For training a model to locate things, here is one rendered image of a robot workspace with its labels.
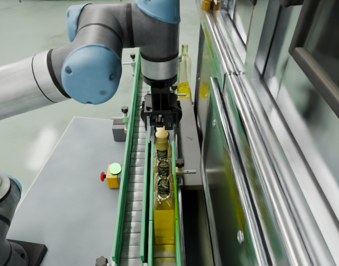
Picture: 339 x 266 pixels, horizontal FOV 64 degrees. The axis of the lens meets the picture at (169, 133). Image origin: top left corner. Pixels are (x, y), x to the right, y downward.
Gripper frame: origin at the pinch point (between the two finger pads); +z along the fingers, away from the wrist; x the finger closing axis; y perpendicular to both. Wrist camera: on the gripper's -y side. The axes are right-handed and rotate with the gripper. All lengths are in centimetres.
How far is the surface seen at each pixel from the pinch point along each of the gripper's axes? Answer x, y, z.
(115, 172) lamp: -18.7, -16.7, 34.4
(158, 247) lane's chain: -1.7, 15.1, 30.5
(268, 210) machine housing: 12.9, 34.1, -19.7
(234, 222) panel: 12.7, 27.2, -4.6
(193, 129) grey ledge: 13.6, -36.7, 30.4
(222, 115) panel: 12.6, 8.3, -13.5
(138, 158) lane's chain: -9.6, -20.1, 30.5
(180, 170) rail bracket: 5.8, -6.1, 21.1
